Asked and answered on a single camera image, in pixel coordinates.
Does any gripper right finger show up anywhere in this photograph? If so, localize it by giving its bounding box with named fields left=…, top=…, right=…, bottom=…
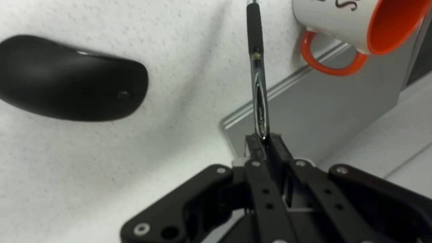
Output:
left=267, top=133, right=432, bottom=243

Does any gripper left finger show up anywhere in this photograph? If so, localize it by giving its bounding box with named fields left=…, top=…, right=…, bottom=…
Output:
left=120, top=134, right=297, bottom=243

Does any black pen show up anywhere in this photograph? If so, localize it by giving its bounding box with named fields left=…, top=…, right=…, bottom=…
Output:
left=246, top=0, right=270, bottom=141

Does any white mug with orange inside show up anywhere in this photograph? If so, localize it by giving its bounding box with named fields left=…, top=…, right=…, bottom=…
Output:
left=292, top=0, right=432, bottom=77

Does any black computer mouse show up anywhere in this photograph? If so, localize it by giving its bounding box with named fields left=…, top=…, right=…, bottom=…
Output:
left=0, top=34, right=149, bottom=122

